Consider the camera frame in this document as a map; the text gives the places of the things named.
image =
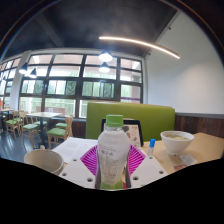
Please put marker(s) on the green-capped clear drink bottle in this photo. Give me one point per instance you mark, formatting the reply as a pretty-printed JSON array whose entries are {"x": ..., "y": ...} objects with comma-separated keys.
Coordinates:
[{"x": 112, "y": 155}]

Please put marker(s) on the dark pendant ceiling lamps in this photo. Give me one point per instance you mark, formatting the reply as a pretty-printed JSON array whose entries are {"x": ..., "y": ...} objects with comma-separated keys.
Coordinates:
[{"x": 105, "y": 56}]

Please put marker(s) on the patterned paper cup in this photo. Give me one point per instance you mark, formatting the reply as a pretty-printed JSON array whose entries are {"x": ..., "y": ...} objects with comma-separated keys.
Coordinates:
[{"x": 43, "y": 160}]

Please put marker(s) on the white printed paper sheet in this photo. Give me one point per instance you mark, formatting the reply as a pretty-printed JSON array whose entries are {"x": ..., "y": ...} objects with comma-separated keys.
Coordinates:
[{"x": 75, "y": 146}]

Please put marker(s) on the small blue-capped white bottle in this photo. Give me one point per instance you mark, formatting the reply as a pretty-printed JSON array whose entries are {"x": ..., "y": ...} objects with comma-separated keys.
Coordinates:
[{"x": 151, "y": 147}]

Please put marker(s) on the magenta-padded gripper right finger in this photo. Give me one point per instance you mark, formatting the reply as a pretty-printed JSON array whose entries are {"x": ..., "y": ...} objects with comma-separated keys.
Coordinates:
[{"x": 148, "y": 170}]

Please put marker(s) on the long linear ceiling light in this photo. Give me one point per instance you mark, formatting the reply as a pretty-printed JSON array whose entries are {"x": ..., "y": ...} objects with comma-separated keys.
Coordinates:
[{"x": 143, "y": 43}]

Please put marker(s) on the white ceramic bowl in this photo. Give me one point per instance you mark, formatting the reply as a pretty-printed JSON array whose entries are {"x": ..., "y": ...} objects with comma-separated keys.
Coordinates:
[{"x": 176, "y": 143}]

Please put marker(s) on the small white paper slip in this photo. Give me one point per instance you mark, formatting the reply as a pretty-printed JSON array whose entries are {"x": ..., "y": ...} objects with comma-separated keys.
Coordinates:
[{"x": 187, "y": 159}]

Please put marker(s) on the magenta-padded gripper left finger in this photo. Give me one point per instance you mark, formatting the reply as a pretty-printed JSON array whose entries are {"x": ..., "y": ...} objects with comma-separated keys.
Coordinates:
[{"x": 76, "y": 172}]

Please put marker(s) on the light wooden dining table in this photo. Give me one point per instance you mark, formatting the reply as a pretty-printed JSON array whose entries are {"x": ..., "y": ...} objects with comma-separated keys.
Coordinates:
[{"x": 43, "y": 115}]

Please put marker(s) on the green-seated wooden chairs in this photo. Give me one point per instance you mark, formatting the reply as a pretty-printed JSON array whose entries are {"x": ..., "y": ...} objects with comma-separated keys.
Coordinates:
[{"x": 58, "y": 131}]

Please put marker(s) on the green upholstered bench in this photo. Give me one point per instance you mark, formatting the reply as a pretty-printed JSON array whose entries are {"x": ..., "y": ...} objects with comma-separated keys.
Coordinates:
[{"x": 150, "y": 118}]

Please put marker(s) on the dark-framed menu stand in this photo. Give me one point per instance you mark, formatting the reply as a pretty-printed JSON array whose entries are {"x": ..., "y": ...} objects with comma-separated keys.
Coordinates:
[{"x": 135, "y": 133}]

